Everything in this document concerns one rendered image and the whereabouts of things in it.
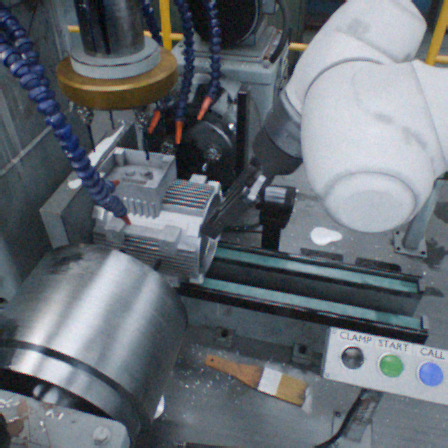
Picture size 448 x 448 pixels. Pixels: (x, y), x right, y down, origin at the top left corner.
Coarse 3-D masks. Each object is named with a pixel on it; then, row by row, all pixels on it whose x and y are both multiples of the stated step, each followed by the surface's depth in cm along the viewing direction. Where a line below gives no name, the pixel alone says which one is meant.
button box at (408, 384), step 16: (336, 336) 60; (352, 336) 60; (368, 336) 59; (336, 352) 59; (368, 352) 59; (384, 352) 58; (400, 352) 58; (416, 352) 58; (432, 352) 58; (336, 368) 59; (368, 368) 58; (416, 368) 57; (352, 384) 58; (368, 384) 58; (384, 384) 58; (400, 384) 57; (416, 384) 57; (432, 400) 56
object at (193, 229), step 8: (216, 184) 83; (96, 208) 78; (96, 216) 78; (104, 216) 79; (192, 224) 75; (200, 224) 75; (192, 232) 75; (200, 232) 76; (192, 280) 83; (200, 280) 83
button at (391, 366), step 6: (390, 354) 58; (384, 360) 58; (390, 360) 58; (396, 360) 57; (384, 366) 57; (390, 366) 57; (396, 366) 57; (402, 366) 57; (384, 372) 57; (390, 372) 57; (396, 372) 57
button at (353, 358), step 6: (348, 348) 59; (354, 348) 59; (342, 354) 59; (348, 354) 58; (354, 354) 58; (360, 354) 58; (342, 360) 59; (348, 360) 58; (354, 360) 58; (360, 360) 58; (348, 366) 58; (354, 366) 58; (360, 366) 58
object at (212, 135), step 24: (192, 96) 94; (216, 96) 96; (168, 120) 95; (192, 120) 93; (216, 120) 92; (144, 144) 101; (168, 144) 96; (192, 144) 97; (216, 144) 96; (192, 168) 102; (216, 168) 100
